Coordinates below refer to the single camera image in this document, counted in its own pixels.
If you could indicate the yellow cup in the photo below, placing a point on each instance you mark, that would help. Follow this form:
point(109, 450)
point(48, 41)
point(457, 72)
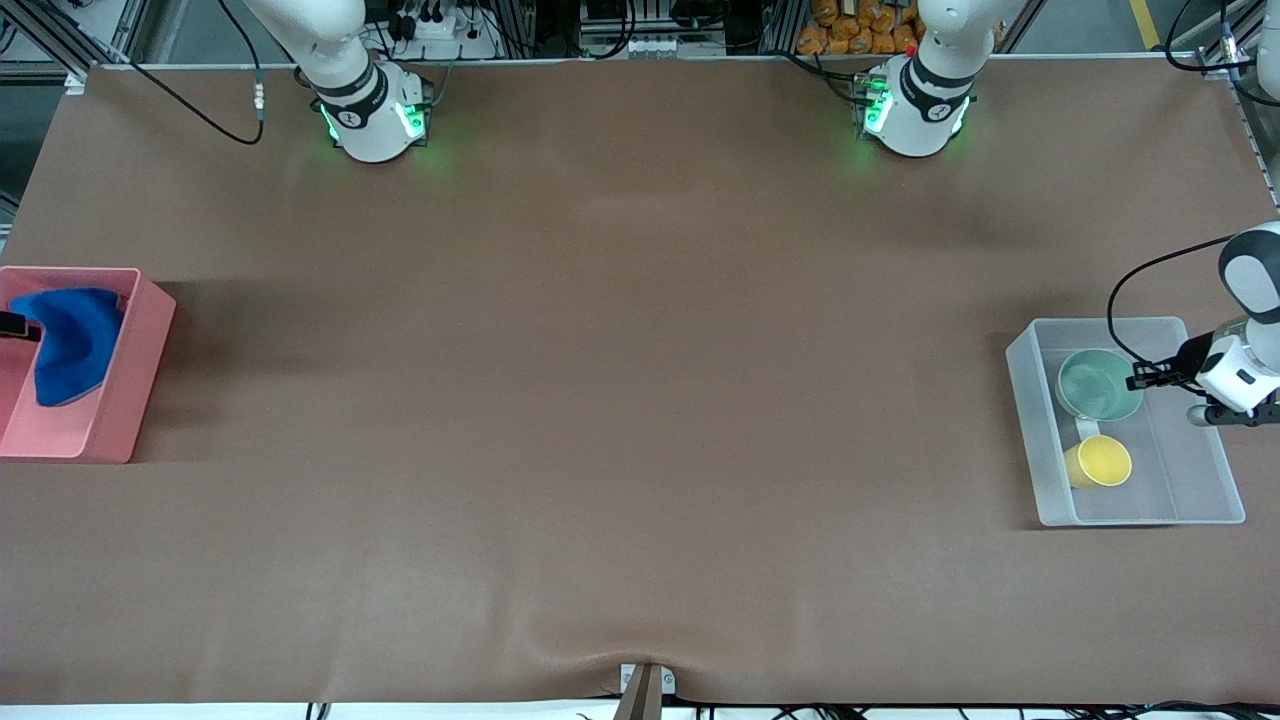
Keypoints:
point(1100, 462)

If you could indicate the pale green bowl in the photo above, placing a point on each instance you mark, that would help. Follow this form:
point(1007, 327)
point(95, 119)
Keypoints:
point(1095, 385)

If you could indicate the brown table cover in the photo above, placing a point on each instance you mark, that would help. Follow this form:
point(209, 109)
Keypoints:
point(640, 400)

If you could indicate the clear plastic bin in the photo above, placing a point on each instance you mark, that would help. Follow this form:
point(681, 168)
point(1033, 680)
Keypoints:
point(1180, 480)

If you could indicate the white paper label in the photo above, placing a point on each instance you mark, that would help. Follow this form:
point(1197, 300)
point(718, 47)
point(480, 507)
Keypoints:
point(1086, 428)

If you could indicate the white outlet bar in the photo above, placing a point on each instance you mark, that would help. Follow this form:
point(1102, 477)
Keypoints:
point(655, 46)

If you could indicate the aluminium frame profile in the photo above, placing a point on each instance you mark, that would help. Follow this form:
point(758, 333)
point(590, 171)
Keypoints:
point(45, 35)
point(1222, 58)

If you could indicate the blue cloth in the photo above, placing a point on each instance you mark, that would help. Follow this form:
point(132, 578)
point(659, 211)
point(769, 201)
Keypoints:
point(70, 340)

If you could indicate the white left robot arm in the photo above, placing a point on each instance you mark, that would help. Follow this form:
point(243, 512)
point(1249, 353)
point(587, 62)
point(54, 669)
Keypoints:
point(925, 100)

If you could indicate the orange snack packet pile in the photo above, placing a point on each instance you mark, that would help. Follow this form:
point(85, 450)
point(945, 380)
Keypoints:
point(860, 30)

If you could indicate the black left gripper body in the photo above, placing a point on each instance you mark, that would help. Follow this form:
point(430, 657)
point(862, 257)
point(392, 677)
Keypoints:
point(1192, 357)

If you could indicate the metal table clamp bracket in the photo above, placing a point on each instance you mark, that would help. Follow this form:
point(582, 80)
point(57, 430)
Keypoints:
point(645, 695)

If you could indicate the pink plastic bin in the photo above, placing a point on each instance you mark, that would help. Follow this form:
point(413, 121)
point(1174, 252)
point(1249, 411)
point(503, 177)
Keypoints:
point(110, 420)

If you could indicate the white power strip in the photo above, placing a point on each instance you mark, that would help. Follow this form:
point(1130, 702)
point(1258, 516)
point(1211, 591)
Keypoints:
point(440, 30)

